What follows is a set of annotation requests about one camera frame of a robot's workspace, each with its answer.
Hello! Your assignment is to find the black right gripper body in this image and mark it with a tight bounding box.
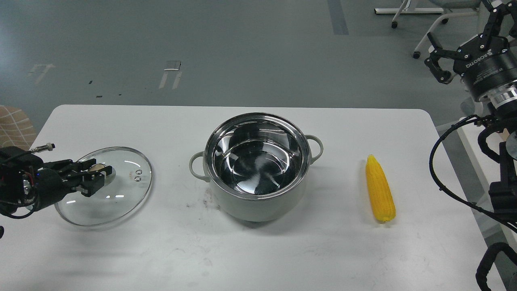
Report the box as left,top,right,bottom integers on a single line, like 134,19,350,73
454,35,516,102

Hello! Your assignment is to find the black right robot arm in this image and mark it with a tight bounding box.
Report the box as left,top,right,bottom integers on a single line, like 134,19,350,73
424,0,517,232

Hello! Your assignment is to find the glass pot lid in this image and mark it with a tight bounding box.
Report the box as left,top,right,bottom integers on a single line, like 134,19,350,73
54,147,153,227

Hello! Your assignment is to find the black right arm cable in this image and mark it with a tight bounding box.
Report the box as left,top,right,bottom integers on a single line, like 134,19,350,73
429,115,517,233

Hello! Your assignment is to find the yellow corn cob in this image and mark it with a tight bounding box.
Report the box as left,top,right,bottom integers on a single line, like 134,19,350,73
365,154,396,223

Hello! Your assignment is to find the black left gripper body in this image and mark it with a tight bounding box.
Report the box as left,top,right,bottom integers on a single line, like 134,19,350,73
0,147,65,214

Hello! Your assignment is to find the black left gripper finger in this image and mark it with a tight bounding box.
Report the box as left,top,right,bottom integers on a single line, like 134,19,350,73
61,174,105,197
42,158,113,175

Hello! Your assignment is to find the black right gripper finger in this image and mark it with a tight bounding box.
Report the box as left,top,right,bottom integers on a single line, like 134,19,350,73
424,32,459,84
481,0,517,39

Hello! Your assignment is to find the pale green steel pot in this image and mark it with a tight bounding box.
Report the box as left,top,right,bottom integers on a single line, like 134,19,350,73
189,112,324,222

